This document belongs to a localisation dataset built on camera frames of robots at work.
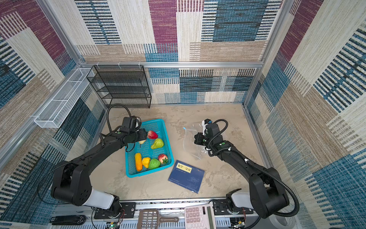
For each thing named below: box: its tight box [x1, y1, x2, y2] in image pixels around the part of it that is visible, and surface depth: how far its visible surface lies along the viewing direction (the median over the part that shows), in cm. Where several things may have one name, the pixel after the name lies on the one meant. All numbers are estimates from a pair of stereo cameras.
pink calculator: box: [184, 203, 217, 229], surface depth 71 cm
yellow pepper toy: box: [141, 156, 151, 169], surface depth 87 cm
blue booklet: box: [167, 159, 205, 194], surface depth 85 cm
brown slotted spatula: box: [136, 209, 180, 229], surface depth 72 cm
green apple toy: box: [148, 158, 161, 170], surface depth 85 cm
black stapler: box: [49, 215, 87, 226], surface depth 71 cm
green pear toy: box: [150, 138, 165, 150], surface depth 94 cm
